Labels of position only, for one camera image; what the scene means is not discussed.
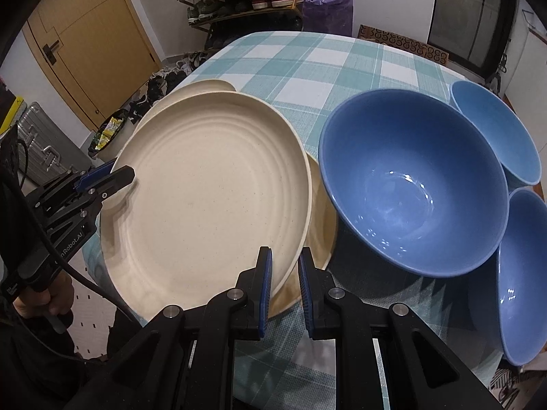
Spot cream plate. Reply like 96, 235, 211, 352
156, 79, 237, 114
271, 154, 339, 313
99, 92, 312, 322

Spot wooden shoe rack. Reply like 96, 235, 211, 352
160, 0, 305, 52

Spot black cable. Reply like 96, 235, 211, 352
13, 139, 144, 327

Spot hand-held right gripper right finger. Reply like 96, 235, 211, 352
298, 248, 503, 410

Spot white perforated floor mat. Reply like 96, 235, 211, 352
64, 260, 142, 357

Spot grey floor vacuum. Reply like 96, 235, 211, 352
483, 38, 511, 91

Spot black white striped rug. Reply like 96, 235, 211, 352
489, 361, 522, 396

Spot purple plastic bag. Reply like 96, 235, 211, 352
303, 0, 355, 37

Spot wooden door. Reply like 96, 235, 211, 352
23, 0, 161, 131

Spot patterned door mat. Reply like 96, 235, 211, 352
357, 25, 451, 66

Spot teal checked tablecloth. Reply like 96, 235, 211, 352
81, 31, 526, 410

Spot person's left forearm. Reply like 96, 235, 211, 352
0, 307, 86, 410

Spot black framed glass door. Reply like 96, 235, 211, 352
428, 0, 518, 71

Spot dark blue bowl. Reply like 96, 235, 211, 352
318, 89, 509, 279
496, 188, 547, 367

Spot black bag of yellow packets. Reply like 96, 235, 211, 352
88, 109, 131, 159

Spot person's left hand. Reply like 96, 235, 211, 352
13, 271, 73, 319

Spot silver suitcase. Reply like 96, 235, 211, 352
15, 101, 92, 193

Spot black door lock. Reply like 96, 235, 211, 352
42, 40, 61, 64

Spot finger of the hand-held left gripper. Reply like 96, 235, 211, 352
40, 165, 136, 240
26, 158, 119, 211

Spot white kitchen cabinet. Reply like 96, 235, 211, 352
508, 0, 547, 107

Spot light blue bowl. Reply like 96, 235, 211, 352
451, 80, 543, 189

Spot pile of scattered shoes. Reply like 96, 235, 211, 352
128, 50, 210, 114

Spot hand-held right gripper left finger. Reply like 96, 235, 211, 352
64, 245, 274, 410

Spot row of dark shoes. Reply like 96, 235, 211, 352
187, 0, 304, 50

